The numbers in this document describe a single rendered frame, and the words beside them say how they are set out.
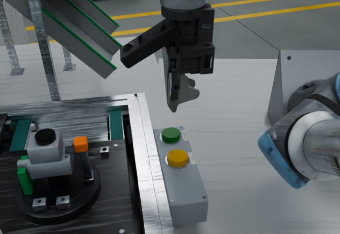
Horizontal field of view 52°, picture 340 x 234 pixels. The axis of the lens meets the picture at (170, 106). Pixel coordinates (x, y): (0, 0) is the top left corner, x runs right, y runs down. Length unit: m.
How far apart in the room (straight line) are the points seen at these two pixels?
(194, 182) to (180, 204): 0.05
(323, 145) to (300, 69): 0.39
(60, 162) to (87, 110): 0.29
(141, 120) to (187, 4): 0.33
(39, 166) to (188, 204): 0.25
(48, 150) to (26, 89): 0.62
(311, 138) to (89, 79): 0.77
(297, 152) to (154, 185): 0.25
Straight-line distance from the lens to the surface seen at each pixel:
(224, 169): 0.81
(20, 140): 0.81
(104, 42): 0.98
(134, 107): 0.82
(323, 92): 0.70
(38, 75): 1.22
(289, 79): 0.89
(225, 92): 1.07
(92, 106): 0.84
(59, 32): 0.85
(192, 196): 0.62
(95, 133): 0.83
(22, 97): 1.12
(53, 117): 0.86
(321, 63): 0.93
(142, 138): 0.74
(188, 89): 0.65
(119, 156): 0.68
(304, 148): 0.59
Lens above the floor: 1.43
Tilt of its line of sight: 35 degrees down
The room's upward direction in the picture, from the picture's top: straight up
